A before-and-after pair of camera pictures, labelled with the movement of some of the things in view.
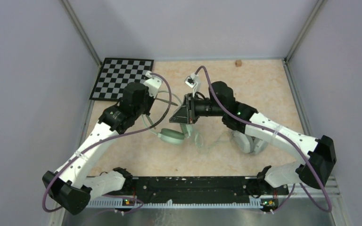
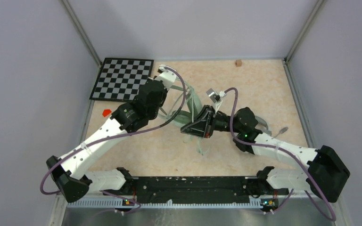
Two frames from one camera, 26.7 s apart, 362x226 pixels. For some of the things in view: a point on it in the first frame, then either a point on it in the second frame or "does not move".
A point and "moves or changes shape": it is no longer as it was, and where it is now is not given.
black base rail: (151, 190) does not move
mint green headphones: (172, 135) moves or changes shape
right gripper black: (185, 117) → (201, 129)
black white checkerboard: (116, 74) does not move
